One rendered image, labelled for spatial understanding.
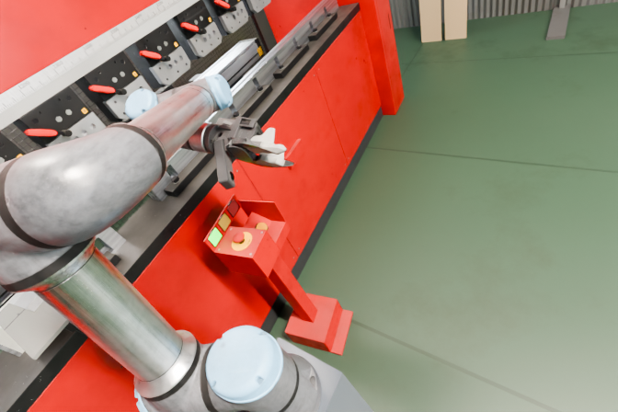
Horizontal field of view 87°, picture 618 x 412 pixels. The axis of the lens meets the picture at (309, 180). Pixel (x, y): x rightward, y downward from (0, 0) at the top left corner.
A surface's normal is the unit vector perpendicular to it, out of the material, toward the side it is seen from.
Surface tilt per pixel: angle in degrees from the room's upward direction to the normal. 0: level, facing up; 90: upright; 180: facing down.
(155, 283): 90
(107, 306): 85
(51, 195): 60
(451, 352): 0
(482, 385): 0
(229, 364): 7
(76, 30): 90
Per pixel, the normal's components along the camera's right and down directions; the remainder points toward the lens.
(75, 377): 0.84, 0.10
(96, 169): 0.62, -0.26
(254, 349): -0.20, -0.73
